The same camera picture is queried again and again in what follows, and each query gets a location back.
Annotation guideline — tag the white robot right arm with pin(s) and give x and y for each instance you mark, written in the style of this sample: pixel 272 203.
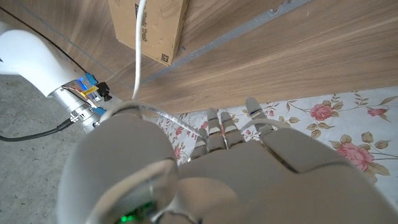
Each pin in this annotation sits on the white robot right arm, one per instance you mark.
pixel 34 59

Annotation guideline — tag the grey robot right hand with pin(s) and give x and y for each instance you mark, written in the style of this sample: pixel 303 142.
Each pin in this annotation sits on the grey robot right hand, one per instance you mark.
pixel 79 105

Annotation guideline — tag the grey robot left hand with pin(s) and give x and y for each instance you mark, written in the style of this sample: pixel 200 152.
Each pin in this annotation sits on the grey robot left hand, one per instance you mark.
pixel 233 180

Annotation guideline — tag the brown cardboard package box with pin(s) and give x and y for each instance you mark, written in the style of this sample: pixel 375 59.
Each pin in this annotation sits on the brown cardboard package box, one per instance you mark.
pixel 161 31

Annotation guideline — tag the floral backdrop cloth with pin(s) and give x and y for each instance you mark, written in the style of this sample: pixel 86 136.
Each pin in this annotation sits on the floral backdrop cloth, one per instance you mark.
pixel 342 124

